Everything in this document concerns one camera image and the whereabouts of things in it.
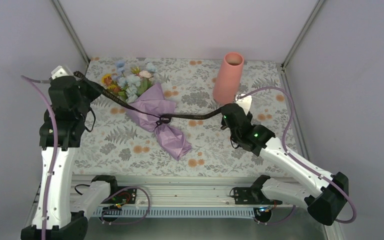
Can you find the pink cylindrical vase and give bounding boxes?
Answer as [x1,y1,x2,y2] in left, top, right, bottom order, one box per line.
[212,52,244,105]

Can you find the purple flower bouquet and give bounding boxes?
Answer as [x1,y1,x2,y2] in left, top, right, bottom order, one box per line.
[101,60,192,160]

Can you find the black gold-lettered ribbon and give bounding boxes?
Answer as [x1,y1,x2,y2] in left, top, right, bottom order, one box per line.
[73,71,223,126]

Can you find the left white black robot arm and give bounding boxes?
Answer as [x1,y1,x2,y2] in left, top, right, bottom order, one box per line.
[20,74,120,240]

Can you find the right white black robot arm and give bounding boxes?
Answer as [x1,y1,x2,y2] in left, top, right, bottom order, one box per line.
[221,103,349,226]

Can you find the floral patterned table mat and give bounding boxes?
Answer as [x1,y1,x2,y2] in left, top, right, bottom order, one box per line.
[73,57,289,178]

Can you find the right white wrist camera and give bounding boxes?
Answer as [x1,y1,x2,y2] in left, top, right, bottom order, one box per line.
[234,94,252,115]

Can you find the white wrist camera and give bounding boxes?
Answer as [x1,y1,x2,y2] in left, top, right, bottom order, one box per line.
[234,94,252,115]
[50,65,74,80]

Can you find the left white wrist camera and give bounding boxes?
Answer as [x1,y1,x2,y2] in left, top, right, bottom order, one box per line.
[50,65,74,80]

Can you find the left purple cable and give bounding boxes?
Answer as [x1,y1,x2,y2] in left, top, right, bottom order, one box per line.
[21,75,59,240]

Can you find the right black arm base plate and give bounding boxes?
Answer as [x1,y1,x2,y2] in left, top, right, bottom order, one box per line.
[229,187,255,205]

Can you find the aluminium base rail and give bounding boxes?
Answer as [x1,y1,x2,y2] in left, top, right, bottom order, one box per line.
[26,175,312,219]

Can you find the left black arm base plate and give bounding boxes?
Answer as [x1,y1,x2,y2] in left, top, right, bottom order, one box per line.
[110,188,137,205]

